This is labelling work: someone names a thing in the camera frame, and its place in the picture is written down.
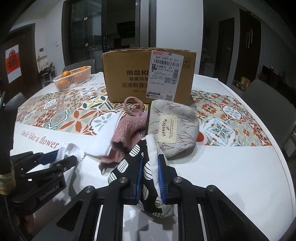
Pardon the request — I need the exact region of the white plastic basket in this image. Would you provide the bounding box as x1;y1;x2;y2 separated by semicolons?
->
53;65;92;91

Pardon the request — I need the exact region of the grey chair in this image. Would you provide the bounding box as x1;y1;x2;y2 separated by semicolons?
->
3;92;27;107
63;59;96;73
240;79;296;160

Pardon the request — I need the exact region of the black white patterned pouch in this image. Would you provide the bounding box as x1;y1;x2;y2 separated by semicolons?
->
107;139;167;218

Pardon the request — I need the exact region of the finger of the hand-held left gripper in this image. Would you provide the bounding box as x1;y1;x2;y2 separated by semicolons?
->
14;155;78;183
10;149;60;168

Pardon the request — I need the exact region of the dark interior door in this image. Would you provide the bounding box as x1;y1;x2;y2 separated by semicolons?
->
216;20;235;78

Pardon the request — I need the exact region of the black range hood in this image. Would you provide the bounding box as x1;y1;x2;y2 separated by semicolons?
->
116;22;127;38

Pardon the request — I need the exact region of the red wall poster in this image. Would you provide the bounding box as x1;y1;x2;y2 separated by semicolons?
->
5;44;22;83

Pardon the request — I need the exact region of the pink towel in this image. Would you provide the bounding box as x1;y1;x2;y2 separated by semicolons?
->
99;112;148;174

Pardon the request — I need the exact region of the glass sliding door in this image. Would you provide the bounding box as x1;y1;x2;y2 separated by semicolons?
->
62;0;156;77

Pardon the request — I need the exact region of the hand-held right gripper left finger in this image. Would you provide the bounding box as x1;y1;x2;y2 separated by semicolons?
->
31;154;145;241

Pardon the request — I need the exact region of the dark tv console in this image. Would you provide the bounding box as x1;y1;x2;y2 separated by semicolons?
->
255;64;296;93

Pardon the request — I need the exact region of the grey fabric pouch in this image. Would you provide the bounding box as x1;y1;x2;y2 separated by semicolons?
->
146;99;200;160

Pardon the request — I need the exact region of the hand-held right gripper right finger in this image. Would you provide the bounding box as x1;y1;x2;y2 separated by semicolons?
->
157;153;270;241

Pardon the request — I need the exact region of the person's left hand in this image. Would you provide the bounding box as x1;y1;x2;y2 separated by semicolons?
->
20;212;35;233

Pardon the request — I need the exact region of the thin white cloth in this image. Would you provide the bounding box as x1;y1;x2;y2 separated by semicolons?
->
57;111;124;164

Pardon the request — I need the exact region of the shoe rack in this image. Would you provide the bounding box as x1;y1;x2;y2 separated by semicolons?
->
38;61;57;82

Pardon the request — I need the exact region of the brown door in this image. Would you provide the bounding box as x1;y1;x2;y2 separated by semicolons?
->
0;23;36;98

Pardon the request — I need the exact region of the dark wooden cabinet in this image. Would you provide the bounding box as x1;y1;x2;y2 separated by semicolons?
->
233;9;263;84

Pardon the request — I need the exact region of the cardboard box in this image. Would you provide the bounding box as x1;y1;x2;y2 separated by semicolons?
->
102;48;197;104

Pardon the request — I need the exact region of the pink hair band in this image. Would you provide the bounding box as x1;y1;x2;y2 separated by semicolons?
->
124;97;146;115

